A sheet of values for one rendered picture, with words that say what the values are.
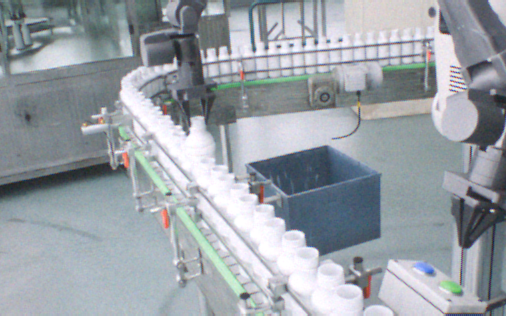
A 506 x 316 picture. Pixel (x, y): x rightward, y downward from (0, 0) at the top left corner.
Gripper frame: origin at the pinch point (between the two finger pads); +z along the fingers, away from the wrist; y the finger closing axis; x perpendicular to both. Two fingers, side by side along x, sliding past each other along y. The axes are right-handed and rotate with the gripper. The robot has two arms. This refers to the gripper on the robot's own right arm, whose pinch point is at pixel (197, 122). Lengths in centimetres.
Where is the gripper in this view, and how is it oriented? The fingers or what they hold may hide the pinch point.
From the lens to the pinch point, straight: 131.9
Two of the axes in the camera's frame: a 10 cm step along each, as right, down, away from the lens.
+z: 0.9, 9.3, 3.5
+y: -9.1, 2.2, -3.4
